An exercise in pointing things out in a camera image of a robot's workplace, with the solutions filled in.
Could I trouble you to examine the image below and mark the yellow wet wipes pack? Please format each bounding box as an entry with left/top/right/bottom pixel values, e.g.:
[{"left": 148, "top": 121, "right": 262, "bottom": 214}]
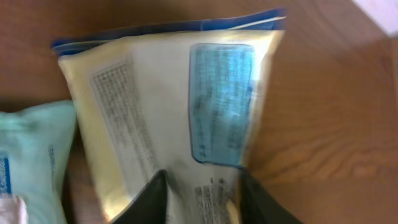
[{"left": 52, "top": 9, "right": 285, "bottom": 224}]

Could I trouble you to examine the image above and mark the teal wipes pouch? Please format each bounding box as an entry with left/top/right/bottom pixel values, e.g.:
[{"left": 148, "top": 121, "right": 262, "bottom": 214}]
[{"left": 1, "top": 100, "right": 76, "bottom": 224}]

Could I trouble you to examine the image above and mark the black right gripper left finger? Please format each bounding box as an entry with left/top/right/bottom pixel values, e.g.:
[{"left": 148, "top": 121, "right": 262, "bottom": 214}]
[{"left": 112, "top": 170, "right": 167, "bottom": 224}]

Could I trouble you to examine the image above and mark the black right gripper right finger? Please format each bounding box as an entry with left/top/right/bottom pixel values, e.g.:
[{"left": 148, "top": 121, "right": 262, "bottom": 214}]
[{"left": 239, "top": 169, "right": 302, "bottom": 224}]

